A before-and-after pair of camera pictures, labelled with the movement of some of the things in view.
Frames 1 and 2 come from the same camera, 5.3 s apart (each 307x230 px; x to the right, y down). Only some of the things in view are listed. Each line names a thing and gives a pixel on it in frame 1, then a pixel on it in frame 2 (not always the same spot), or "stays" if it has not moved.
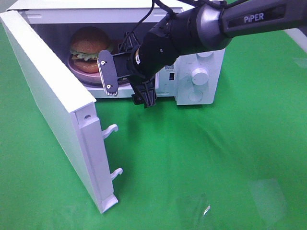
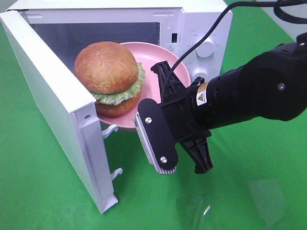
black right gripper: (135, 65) → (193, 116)
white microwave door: (71, 106) stays
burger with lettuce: (86, 44) → (111, 73)
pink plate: (95, 76) → (182, 73)
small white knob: (199, 76) stays
